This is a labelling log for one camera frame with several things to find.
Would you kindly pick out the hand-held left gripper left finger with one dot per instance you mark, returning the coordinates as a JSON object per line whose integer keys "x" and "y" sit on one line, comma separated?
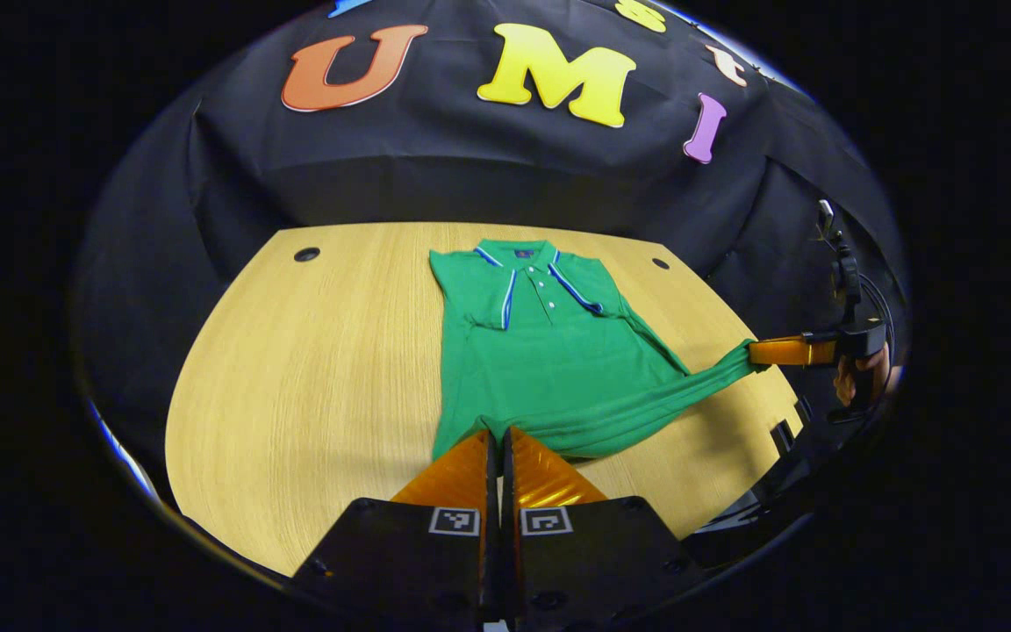
{"x": 418, "y": 562}

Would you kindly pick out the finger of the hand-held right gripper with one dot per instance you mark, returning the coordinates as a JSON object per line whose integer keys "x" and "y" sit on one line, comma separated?
{"x": 791, "y": 351}

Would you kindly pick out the black backdrop cloth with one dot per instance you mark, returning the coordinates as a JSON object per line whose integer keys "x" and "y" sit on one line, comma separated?
{"x": 470, "y": 167}

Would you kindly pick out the green T-shirt with blue trim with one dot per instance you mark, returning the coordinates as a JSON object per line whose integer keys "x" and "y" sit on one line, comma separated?
{"x": 541, "y": 369}

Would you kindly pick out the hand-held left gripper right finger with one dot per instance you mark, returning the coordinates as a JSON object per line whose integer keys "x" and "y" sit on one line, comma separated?
{"x": 593, "y": 562}

